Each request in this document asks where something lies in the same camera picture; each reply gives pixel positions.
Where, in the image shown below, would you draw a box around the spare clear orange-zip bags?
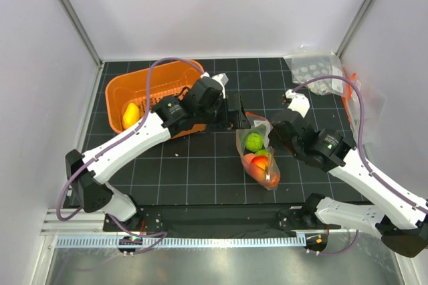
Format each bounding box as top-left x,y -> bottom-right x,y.
341,67 -> 387,145

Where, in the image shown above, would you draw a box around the clear orange-zip bag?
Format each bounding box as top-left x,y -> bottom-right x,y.
236,112 -> 281,190

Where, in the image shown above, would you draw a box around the green toy lime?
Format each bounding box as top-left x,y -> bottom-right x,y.
245,132 -> 263,153

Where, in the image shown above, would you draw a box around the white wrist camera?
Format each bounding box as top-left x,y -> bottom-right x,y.
283,90 -> 310,118
200,72 -> 229,87

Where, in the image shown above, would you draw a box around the black grid cutting mat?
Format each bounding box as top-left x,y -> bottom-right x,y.
63,58 -> 365,207

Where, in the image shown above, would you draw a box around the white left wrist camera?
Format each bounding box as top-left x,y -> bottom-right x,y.
200,72 -> 229,87

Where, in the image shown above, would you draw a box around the white slotted cable duct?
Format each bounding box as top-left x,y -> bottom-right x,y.
56,233 -> 306,250

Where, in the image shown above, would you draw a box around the orange plastic basket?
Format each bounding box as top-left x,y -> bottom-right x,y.
105,61 -> 204,133

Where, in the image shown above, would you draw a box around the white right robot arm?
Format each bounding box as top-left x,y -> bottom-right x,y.
269,109 -> 427,258

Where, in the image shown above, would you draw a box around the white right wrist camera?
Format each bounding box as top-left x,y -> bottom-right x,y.
283,90 -> 310,118

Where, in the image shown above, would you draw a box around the bag of white pieces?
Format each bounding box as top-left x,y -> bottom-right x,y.
283,46 -> 345,96

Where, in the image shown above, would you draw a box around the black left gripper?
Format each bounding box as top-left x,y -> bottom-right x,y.
196,92 -> 250,133

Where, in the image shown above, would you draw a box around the yellow toy mango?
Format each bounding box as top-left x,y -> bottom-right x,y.
122,102 -> 140,130

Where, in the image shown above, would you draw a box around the green toy apple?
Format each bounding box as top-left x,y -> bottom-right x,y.
255,149 -> 270,158

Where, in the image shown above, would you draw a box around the pink toy peach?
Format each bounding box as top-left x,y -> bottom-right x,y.
251,155 -> 270,172

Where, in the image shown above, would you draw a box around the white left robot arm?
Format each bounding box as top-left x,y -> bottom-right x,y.
66,74 -> 250,231

